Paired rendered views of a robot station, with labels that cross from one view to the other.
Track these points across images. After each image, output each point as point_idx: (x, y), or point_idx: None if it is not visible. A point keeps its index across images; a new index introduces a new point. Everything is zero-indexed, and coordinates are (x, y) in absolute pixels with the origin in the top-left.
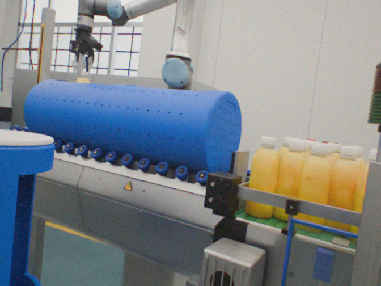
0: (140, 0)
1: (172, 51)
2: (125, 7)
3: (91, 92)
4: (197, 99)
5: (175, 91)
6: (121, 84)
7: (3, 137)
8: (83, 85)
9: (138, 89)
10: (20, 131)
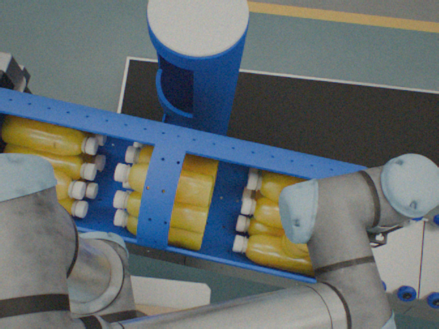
0: (261, 296)
1: (97, 247)
2: (317, 284)
3: (211, 136)
4: (10, 96)
5: (48, 114)
6: (170, 156)
7: (177, 0)
8: (248, 154)
9: (119, 125)
10: (211, 47)
